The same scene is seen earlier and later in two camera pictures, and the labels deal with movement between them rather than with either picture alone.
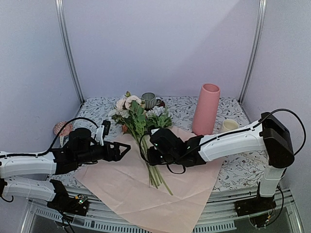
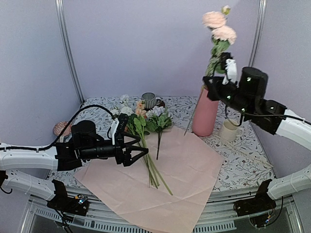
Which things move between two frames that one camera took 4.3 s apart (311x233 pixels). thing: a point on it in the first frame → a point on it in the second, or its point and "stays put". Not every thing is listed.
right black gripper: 153,160 → 213,89
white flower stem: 120,115 → 123,107
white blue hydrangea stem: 159,117 stays put
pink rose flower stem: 131,113 → 223,35
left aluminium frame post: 60,7 stays put
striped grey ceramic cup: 150,101 stays put
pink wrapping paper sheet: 150,198 stays put
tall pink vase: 205,109 stays put
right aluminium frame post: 259,28 stays put
